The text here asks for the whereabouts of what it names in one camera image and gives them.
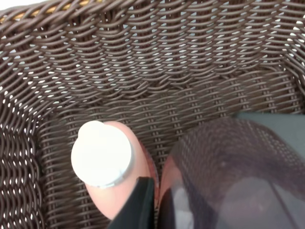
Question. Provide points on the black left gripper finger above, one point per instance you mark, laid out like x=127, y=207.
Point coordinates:
x=138, y=211

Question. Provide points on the pink bottle white cap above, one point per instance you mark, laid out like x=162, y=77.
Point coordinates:
x=109, y=158

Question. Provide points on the translucent purple plastic cup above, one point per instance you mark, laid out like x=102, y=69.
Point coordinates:
x=232, y=174

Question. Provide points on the black square bottle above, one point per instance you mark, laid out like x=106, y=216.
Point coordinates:
x=289, y=127

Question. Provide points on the dark brown wicker basket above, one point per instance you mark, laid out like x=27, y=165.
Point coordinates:
x=159, y=66

